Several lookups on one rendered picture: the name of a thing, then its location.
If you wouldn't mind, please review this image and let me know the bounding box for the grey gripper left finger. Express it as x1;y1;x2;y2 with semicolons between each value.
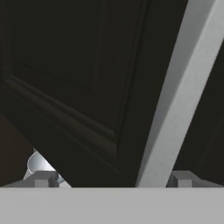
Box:
2;171;73;188

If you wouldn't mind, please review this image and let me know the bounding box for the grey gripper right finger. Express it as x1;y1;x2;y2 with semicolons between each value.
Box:
165;171;224;188

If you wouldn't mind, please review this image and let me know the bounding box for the dark cabinet door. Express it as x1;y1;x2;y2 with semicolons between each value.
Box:
0;0;189;188

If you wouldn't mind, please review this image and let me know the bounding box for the grey cabinet handle bar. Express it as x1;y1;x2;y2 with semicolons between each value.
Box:
135;0;224;188

